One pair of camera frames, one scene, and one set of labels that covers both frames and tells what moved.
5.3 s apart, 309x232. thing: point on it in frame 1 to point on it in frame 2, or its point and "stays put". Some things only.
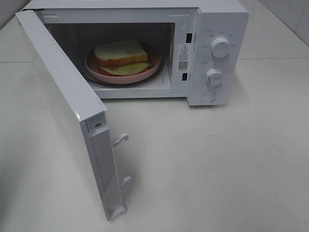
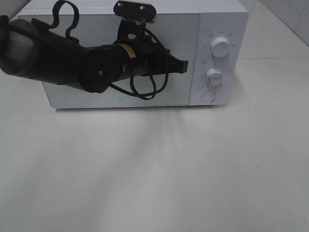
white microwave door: (82, 109) to (180, 32)
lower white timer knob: (213, 77) stays put
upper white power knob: (220, 47) stays put
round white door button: (208, 96) stays put
